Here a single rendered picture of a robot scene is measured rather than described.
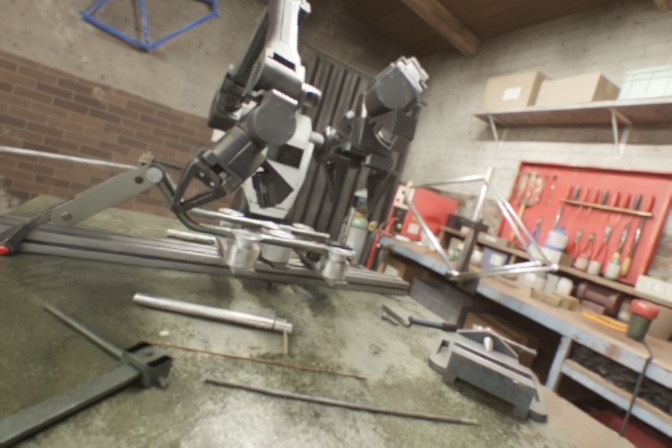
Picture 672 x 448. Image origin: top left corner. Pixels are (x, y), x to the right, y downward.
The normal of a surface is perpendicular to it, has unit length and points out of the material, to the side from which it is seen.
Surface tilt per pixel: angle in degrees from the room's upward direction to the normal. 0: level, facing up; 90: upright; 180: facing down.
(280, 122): 88
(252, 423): 0
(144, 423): 0
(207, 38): 90
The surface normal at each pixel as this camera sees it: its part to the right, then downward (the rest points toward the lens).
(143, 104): 0.45, 0.19
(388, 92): 0.25, -0.04
